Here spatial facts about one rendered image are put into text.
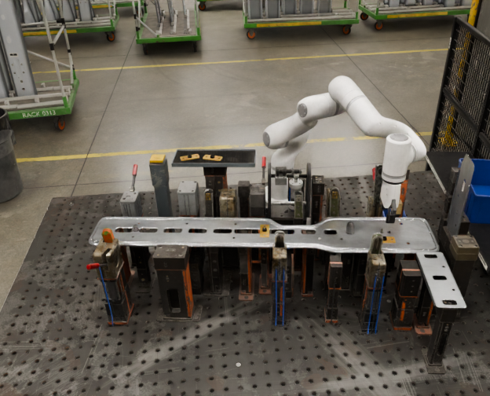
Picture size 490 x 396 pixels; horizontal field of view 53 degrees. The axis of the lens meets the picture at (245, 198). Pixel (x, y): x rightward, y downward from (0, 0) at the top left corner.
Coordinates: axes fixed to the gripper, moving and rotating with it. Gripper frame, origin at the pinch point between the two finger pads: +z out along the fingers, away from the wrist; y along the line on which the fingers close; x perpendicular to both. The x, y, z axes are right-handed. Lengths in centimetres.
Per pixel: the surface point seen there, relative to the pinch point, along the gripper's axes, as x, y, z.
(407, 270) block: 5.8, 15.6, 14.4
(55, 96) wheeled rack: -286, -348, 83
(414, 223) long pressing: 14.1, -11.2, 12.4
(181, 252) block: -77, 13, 9
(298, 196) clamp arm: -33.0, -18.1, 4.0
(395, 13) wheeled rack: 158, -730, 85
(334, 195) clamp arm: -17.9, -19.4, 4.0
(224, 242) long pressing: -62, 3, 12
